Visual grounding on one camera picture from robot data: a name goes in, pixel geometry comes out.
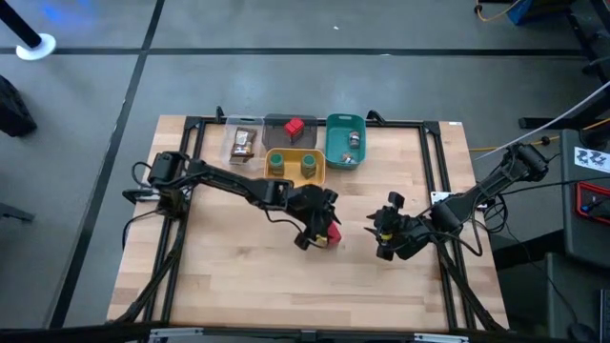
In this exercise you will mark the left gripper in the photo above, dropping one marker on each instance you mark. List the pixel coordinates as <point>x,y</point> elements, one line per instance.
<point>310,205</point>

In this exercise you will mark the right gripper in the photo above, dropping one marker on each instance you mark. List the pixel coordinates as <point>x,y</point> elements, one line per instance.
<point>405,228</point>

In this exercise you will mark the pink candy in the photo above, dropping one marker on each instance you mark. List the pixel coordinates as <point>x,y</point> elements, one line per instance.
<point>334,234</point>

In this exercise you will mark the green-lidded spice jar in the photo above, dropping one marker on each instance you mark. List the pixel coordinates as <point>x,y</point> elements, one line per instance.
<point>309,166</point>
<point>276,163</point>

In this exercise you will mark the small brown spice jar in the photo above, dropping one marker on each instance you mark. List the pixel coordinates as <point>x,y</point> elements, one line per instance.
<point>348,157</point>
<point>354,139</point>

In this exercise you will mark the red spice tin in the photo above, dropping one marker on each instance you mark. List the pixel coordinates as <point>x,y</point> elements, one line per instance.
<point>294,127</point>

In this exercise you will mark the brown foil spice packet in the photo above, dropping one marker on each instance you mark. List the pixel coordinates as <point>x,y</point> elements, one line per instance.
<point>240,155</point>
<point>247,136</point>

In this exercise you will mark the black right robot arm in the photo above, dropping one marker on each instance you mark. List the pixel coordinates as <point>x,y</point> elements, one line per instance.
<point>476,197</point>

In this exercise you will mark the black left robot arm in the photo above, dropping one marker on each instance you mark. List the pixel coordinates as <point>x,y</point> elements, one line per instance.
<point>229,181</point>

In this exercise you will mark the yellow plastic bin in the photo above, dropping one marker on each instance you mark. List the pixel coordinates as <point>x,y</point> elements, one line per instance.
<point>291,167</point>

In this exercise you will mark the green plastic bin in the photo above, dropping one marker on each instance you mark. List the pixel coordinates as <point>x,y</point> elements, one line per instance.
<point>336,143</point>

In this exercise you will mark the dark grey plastic bin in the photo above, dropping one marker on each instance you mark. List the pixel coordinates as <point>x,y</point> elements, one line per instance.
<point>274,135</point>

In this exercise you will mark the clear plastic bin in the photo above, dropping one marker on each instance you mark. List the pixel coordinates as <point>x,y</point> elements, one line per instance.
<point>228,143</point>

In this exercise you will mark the white printed sticker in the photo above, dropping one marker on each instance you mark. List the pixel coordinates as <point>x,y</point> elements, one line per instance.
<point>591,159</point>

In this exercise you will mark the blue box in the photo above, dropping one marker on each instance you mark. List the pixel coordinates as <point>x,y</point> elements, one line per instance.
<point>519,12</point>

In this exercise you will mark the black desk leg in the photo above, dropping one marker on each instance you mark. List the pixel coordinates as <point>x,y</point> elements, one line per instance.
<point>591,33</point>

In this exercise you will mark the black bag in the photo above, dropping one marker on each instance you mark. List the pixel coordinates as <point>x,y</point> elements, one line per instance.
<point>14,109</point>

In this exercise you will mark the black pole with white base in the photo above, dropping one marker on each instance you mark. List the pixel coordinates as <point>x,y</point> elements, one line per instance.
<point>35,47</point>

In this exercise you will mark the white frame label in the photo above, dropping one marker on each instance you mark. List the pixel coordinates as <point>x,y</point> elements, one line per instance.
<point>439,197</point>

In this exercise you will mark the black aluminium table frame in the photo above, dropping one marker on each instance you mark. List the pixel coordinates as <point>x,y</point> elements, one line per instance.
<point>167,267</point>

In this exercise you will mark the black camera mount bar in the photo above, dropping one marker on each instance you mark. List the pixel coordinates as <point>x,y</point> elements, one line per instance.
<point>71,333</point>

